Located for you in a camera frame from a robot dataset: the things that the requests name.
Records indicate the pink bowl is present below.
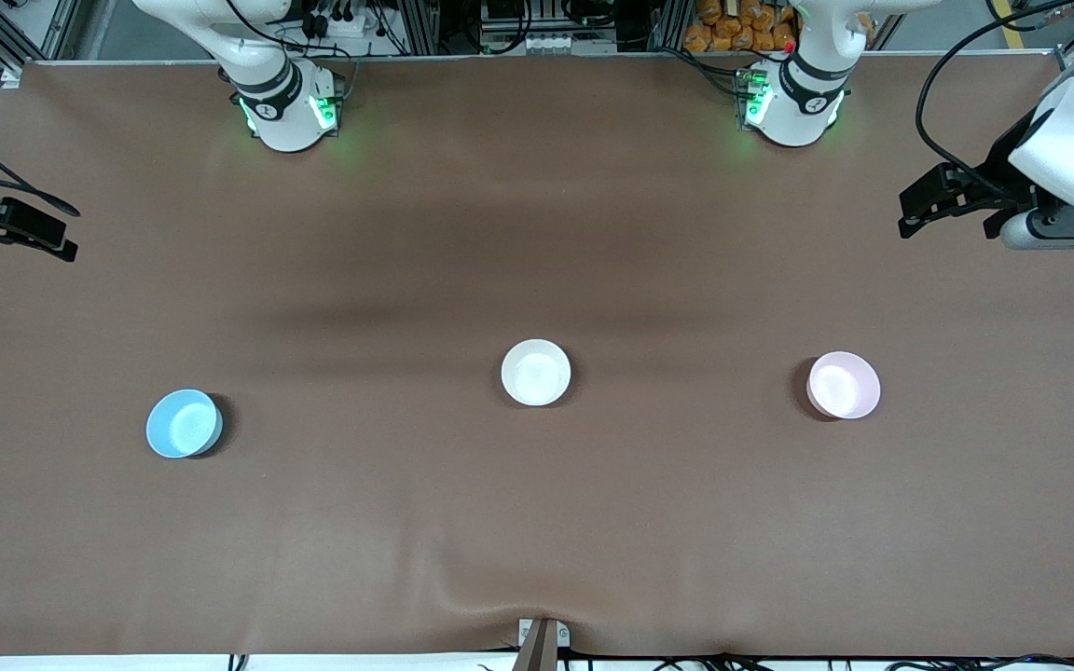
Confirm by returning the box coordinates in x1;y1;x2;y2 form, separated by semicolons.
806;351;882;420

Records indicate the blue bowl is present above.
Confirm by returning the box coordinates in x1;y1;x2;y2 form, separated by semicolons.
145;389;224;459

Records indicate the white bowl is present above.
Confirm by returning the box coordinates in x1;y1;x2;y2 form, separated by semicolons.
501;338;572;407

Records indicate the white power strip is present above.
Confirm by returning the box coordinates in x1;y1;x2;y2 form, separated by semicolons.
299;0;379;40

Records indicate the brown table cover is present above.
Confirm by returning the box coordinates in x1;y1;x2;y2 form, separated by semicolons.
0;53;1074;658

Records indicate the metal table clamp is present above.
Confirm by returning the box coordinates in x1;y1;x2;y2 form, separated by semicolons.
516;617;571;671

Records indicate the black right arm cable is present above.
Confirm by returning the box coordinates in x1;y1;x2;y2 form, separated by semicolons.
0;119;82;218

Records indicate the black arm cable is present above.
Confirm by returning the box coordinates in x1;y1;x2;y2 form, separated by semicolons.
0;119;82;218
914;0;1074;201

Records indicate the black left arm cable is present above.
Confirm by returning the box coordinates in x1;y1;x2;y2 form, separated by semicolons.
914;0;1074;201

